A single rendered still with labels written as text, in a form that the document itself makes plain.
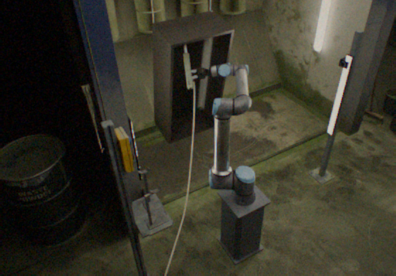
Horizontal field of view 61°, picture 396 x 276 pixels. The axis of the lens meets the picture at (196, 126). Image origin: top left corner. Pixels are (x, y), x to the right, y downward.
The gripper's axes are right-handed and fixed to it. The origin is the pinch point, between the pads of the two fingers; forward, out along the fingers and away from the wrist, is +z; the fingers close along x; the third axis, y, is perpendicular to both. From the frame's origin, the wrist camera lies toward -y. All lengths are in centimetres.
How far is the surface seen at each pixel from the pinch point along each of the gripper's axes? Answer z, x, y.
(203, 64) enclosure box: -10, 25, 57
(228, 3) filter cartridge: -47, 115, 123
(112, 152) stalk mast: 36, -63, -98
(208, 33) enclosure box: -23.3, 28.3, -11.7
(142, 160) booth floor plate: 82, -60, 103
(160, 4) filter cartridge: 27, 104, 68
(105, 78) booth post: 44, -13, -76
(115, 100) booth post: 44, -25, -62
